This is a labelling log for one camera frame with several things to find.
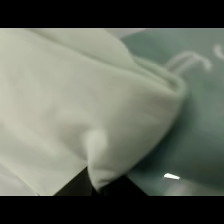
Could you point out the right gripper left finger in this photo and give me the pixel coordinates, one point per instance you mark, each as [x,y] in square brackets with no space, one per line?
[77,186]

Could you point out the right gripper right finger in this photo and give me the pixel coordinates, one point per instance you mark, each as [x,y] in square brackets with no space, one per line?
[123,187]

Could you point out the pale green T-shirt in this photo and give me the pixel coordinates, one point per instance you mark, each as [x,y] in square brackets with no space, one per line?
[83,100]

